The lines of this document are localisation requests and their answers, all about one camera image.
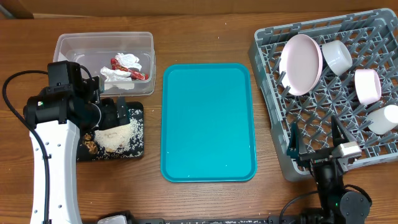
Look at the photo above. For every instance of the red snack wrapper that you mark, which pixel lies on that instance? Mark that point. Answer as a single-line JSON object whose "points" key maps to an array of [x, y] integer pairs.
{"points": [[134, 75]]}

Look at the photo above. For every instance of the white tissue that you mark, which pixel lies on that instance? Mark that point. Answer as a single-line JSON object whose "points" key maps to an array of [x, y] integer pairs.
{"points": [[117, 78], [128, 61]]}

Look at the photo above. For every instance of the grey bowl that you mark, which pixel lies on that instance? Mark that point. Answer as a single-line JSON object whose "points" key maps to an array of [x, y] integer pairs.
{"points": [[337, 57]]}

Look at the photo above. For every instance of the white round plate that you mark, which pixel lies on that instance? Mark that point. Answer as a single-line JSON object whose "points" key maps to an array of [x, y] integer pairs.
{"points": [[302, 61]]}

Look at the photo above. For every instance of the brown food scrap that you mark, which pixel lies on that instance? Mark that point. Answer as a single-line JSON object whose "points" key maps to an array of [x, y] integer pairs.
{"points": [[88, 142]]}

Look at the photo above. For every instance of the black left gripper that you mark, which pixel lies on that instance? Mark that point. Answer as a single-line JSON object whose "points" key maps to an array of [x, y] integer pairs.
{"points": [[111, 118]]}

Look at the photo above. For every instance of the grey dishwasher rack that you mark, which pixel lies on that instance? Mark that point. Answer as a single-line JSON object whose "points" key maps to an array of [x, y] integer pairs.
{"points": [[371, 39]]}

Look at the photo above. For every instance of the white bowl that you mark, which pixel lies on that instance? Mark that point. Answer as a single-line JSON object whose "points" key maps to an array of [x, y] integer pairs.
{"points": [[367, 86]]}

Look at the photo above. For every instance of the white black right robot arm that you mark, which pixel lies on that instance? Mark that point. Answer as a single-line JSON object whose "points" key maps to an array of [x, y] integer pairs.
{"points": [[340, 203]]}

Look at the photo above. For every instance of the clear plastic bin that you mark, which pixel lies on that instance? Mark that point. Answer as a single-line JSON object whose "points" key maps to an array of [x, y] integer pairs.
{"points": [[94, 50]]}

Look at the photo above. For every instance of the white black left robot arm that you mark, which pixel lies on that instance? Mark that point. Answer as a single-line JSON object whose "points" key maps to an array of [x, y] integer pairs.
{"points": [[58, 117]]}

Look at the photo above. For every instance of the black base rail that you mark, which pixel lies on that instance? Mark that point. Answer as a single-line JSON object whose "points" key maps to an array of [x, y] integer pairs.
{"points": [[128, 218]]}

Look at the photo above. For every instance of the white cup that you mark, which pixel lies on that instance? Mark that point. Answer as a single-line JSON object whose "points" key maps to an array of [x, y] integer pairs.
{"points": [[383, 119]]}

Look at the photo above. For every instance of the black plastic tray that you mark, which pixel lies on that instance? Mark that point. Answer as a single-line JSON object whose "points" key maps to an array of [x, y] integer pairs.
{"points": [[83, 155]]}

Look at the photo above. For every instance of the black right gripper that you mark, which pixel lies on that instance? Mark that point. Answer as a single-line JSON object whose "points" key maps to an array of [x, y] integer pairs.
{"points": [[313, 155]]}

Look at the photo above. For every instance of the teal serving tray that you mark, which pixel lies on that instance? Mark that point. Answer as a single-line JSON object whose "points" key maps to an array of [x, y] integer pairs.
{"points": [[207, 131]]}

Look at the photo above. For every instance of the white rice pile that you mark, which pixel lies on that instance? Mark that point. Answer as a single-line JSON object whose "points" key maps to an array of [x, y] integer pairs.
{"points": [[122, 142]]}

